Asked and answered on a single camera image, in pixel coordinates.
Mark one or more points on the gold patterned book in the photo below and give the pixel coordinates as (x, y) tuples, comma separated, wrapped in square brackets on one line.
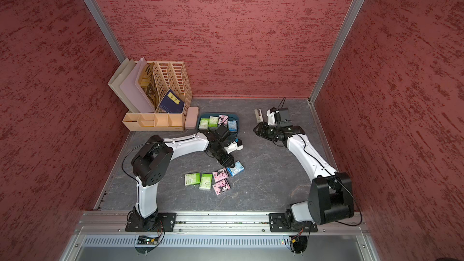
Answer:
[(148, 84)]

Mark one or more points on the pink tissue pack bottom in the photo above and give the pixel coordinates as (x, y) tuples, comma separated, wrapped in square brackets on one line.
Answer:
[(221, 187)]

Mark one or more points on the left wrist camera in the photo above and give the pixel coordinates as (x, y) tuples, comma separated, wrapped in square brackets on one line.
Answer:
[(228, 140)]

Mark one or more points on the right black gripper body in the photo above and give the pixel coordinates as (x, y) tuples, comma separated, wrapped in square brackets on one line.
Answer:
[(268, 132)]

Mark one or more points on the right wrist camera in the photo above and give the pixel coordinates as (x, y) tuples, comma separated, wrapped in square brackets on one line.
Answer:
[(279, 117)]

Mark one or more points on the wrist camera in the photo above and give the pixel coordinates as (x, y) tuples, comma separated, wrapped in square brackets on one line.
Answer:
[(228, 140), (279, 117)]

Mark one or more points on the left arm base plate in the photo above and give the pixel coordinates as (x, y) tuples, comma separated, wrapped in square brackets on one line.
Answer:
[(160, 222)]

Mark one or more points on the green tissue pack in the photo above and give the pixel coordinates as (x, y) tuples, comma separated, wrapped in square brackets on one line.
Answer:
[(203, 124), (206, 182), (192, 179), (213, 122)]

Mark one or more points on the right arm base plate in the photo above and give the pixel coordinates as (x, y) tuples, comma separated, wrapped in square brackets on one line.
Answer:
[(285, 222)]

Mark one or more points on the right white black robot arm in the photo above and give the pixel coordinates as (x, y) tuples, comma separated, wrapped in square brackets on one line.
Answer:
[(330, 196)]

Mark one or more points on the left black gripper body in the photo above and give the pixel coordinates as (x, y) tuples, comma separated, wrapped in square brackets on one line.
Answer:
[(221, 154)]

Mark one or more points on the blue tissue pack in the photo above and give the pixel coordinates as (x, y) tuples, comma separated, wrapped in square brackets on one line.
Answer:
[(233, 171), (232, 126)]

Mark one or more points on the lilac folder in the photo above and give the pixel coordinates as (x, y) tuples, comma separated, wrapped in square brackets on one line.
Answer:
[(133, 91)]

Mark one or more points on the dark blue booklet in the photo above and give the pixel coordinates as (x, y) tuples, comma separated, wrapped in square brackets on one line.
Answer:
[(171, 103)]

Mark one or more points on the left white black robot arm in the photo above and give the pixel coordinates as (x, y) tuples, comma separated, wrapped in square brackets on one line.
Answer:
[(151, 162)]

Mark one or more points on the aluminium front rail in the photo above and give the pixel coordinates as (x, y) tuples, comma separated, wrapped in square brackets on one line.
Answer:
[(188, 223)]

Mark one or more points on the teal plastic storage box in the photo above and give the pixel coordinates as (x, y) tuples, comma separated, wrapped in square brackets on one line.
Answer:
[(230, 117)]

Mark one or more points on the pink pencil case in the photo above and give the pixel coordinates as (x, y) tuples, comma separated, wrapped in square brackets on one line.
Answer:
[(191, 118)]

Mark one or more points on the beige stapler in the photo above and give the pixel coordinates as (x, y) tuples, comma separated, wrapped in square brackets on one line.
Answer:
[(258, 115)]

